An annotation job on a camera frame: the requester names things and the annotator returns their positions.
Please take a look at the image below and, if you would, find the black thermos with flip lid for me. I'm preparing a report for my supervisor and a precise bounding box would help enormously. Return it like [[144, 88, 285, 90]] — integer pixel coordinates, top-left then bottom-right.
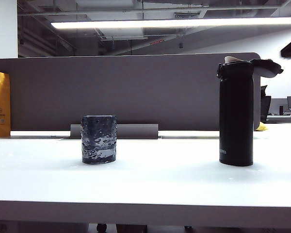
[[216, 55, 285, 167]]

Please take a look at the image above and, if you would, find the dark textured glass cup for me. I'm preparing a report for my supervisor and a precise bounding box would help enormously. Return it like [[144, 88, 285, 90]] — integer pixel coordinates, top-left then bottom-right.
[[81, 115, 118, 164]]

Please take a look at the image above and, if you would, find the grey desk partition panel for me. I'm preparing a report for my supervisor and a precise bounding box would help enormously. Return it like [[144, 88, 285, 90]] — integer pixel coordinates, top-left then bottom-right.
[[0, 52, 262, 132]]

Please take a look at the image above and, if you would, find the long ceiling light strip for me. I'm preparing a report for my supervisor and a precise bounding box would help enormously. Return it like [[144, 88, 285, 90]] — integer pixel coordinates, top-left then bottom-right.
[[50, 16, 291, 30]]

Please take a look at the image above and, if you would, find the black office chair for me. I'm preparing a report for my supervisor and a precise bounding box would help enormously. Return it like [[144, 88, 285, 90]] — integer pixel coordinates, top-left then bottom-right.
[[260, 84, 273, 123]]

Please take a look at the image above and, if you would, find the orange paper bag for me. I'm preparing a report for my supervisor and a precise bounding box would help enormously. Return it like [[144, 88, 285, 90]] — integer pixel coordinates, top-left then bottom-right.
[[0, 70, 11, 139]]

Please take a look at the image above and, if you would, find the grey cable tray cover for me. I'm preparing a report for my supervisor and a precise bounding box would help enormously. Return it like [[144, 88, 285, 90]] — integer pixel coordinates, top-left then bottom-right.
[[70, 123, 159, 140]]

